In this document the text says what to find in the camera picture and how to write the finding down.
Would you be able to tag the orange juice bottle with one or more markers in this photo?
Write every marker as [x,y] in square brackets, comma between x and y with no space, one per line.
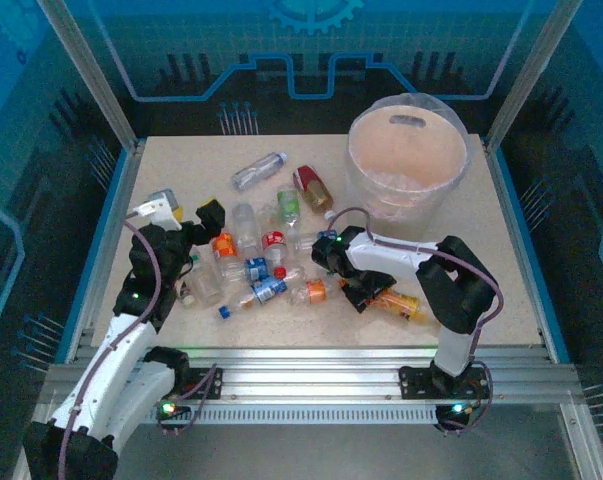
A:
[406,304]

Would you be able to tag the orange label bottle yellow cap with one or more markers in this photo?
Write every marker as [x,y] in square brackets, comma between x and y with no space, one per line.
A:
[224,246]

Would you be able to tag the plain clear plastic bottle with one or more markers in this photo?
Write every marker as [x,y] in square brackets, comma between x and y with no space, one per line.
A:
[244,225]

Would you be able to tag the red bottle cap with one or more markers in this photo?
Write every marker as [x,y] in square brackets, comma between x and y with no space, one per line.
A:
[280,273]

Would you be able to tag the amber tea bottle red label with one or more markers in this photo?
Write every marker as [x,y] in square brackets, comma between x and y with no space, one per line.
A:
[316,195]

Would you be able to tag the clear plastic jar bottle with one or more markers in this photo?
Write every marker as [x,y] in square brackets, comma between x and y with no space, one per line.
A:
[206,290]

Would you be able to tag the clear water bottle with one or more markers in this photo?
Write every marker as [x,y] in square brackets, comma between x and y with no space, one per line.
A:
[256,171]

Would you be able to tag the green label plastic bottle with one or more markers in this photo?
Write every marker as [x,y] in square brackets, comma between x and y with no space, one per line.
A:
[288,202]

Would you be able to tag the small blue label bottle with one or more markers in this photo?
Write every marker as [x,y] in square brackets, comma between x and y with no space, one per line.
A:
[256,267]

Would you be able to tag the white plastic bin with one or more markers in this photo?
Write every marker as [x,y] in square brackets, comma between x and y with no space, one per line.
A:
[406,150]

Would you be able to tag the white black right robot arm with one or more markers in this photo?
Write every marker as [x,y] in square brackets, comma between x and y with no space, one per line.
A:
[391,255]

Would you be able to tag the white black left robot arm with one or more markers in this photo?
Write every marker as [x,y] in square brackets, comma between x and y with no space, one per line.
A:
[146,385]

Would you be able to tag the arm base LED board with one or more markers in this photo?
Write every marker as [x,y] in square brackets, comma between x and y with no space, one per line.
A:
[168,409]
[456,409]

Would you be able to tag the aluminium table side rail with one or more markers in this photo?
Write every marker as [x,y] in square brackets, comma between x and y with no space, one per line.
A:
[523,250]
[118,200]

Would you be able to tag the aluminium front rail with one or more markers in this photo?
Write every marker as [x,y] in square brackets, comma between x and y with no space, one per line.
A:
[306,370]

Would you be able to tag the aluminium frame post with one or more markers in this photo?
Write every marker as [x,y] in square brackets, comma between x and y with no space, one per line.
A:
[92,75]
[530,75]

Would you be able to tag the aluminium frame leg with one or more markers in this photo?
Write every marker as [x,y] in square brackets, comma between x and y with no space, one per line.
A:
[588,445]

